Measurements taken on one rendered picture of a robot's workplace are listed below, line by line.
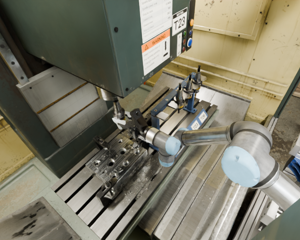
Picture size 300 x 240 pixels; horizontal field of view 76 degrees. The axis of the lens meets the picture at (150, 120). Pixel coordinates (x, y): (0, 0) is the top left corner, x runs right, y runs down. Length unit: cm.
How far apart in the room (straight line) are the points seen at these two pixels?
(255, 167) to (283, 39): 106
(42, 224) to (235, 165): 123
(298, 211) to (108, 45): 50
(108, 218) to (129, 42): 86
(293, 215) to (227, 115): 155
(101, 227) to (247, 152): 79
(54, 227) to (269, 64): 178
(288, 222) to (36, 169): 180
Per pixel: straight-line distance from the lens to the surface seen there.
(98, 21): 54
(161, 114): 104
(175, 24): 77
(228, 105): 178
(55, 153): 150
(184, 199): 129
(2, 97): 120
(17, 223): 156
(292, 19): 151
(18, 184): 189
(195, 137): 90
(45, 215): 155
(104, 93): 81
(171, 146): 83
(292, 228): 21
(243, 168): 64
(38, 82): 118
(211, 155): 149
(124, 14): 56
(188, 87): 118
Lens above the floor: 193
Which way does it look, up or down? 45 degrees down
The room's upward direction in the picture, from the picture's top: 5 degrees counter-clockwise
